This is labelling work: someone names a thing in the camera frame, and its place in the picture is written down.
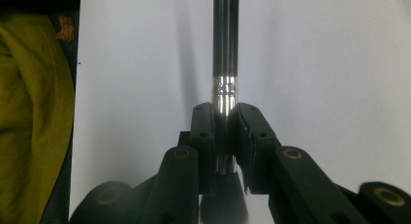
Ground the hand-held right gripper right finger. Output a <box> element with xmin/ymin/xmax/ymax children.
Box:
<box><xmin>227</xmin><ymin>102</ymin><xmax>282</xmax><ymax>195</ymax></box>

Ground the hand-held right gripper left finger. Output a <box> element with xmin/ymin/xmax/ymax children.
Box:
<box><xmin>177</xmin><ymin>102</ymin><xmax>227</xmax><ymax>195</ymax></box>

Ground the black makeup brush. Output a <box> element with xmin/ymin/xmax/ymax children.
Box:
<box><xmin>198</xmin><ymin>0</ymin><xmax>250</xmax><ymax>224</ymax></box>

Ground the olive green garment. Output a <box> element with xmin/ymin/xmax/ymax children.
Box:
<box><xmin>0</xmin><ymin>13</ymin><xmax>77</xmax><ymax>224</ymax></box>

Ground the dark cloth with orange patch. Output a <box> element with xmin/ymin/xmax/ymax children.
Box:
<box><xmin>47</xmin><ymin>10</ymin><xmax>80</xmax><ymax>89</ymax></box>

